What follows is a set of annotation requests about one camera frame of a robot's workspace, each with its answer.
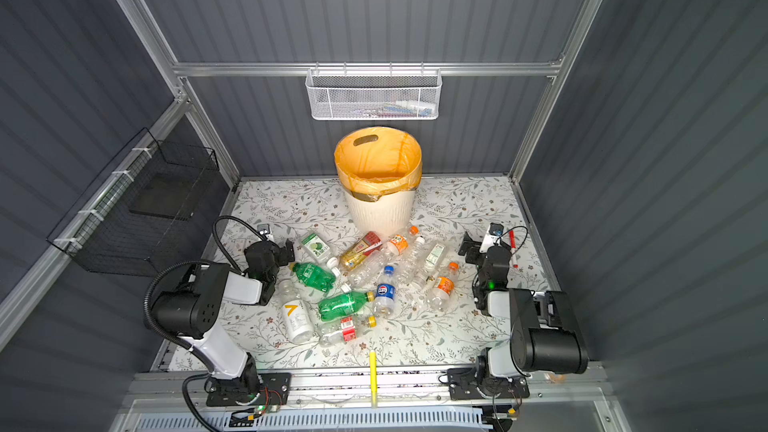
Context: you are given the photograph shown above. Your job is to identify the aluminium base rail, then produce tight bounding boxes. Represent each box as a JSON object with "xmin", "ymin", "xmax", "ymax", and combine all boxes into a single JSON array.
[{"xmin": 128, "ymin": 362, "xmax": 607, "ymax": 409}]

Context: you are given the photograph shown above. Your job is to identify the pepsi bottle blue cap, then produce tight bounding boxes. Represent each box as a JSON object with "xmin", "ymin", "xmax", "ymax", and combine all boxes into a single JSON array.
[{"xmin": 373, "ymin": 264, "xmax": 398, "ymax": 317}]

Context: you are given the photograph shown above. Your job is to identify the white bottle yellow logo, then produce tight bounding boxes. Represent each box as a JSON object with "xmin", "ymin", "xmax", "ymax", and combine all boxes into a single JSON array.
[{"xmin": 279, "ymin": 282, "xmax": 314, "ymax": 344}]

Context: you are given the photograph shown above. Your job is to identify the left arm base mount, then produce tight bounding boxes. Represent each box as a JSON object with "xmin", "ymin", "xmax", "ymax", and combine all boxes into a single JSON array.
[{"xmin": 204, "ymin": 373, "xmax": 292, "ymax": 407}]

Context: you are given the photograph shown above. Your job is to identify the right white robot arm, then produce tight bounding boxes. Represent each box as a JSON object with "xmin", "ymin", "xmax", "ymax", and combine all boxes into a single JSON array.
[{"xmin": 449, "ymin": 234, "xmax": 589, "ymax": 398}]

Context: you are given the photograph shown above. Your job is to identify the black wire mesh basket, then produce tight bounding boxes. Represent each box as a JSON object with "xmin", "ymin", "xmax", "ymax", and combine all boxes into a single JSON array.
[{"xmin": 47, "ymin": 134, "xmax": 221, "ymax": 277}]

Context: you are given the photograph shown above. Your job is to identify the red marker pen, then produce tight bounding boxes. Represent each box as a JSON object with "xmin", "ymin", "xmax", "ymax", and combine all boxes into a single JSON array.
[{"xmin": 508, "ymin": 228, "xmax": 519, "ymax": 269}]

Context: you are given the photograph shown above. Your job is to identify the orange label bottle orange cap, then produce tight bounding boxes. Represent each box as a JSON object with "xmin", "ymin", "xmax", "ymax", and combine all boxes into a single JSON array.
[{"xmin": 383, "ymin": 225, "xmax": 419, "ymax": 257}]

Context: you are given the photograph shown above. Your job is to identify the white bottle in basket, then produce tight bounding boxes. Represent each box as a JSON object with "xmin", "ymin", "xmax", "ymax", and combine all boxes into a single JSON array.
[{"xmin": 395, "ymin": 100, "xmax": 437, "ymax": 116}]

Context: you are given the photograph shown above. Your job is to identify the yellow marker on rail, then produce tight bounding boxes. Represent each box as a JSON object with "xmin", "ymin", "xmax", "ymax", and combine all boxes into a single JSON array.
[{"xmin": 369, "ymin": 350, "xmax": 378, "ymax": 408}]

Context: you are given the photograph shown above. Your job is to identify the orange bin liner bag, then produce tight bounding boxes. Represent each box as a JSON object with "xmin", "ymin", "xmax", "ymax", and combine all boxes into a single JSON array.
[{"xmin": 334, "ymin": 127, "xmax": 423, "ymax": 202}]

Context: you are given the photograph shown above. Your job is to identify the clear bottle white cap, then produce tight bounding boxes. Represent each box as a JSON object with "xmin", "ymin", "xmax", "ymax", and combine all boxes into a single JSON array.
[{"xmin": 397, "ymin": 235, "xmax": 426, "ymax": 285}]

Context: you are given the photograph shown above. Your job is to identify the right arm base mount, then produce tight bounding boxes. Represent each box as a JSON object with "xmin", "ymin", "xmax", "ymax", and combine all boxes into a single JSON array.
[{"xmin": 445, "ymin": 367, "xmax": 530, "ymax": 401}]

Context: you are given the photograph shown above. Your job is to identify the clear bottle red label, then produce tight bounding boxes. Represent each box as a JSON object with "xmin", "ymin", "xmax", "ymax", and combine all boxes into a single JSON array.
[{"xmin": 319, "ymin": 315, "xmax": 377, "ymax": 347}]

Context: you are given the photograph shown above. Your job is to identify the clear bottle green label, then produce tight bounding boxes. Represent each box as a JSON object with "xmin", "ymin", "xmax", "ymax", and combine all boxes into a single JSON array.
[{"xmin": 414, "ymin": 241, "xmax": 447, "ymax": 281}]

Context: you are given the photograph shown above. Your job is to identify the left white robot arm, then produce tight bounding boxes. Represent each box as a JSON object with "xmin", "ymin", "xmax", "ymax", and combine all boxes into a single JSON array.
[{"xmin": 142, "ymin": 215, "xmax": 295, "ymax": 402}]

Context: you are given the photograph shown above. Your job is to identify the white ribbed cable tray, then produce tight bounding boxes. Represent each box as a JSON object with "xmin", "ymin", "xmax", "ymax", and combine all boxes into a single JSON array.
[{"xmin": 134, "ymin": 406, "xmax": 494, "ymax": 432}]

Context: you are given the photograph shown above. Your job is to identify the white wire mesh basket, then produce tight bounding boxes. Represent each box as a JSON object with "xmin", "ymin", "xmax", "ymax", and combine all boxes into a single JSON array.
[{"xmin": 305, "ymin": 69, "xmax": 443, "ymax": 121}]

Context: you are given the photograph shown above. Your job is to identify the clear long bottle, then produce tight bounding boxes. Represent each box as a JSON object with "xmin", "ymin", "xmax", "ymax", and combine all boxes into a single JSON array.
[{"xmin": 345, "ymin": 250, "xmax": 396, "ymax": 291}]

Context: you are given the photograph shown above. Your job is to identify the green soda bottle yellow cap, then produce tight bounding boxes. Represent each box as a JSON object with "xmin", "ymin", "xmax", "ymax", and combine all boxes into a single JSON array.
[{"xmin": 317, "ymin": 291, "xmax": 375, "ymax": 322}]

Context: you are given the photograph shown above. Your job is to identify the white plastic waste bin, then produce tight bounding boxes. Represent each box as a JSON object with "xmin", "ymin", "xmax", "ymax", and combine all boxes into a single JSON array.
[{"xmin": 342, "ymin": 181, "xmax": 418, "ymax": 237}]

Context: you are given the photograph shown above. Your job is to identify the yellow tea bottle red label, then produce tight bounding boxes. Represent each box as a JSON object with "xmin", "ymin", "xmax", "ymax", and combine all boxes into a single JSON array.
[{"xmin": 339, "ymin": 231, "xmax": 382, "ymax": 272}]

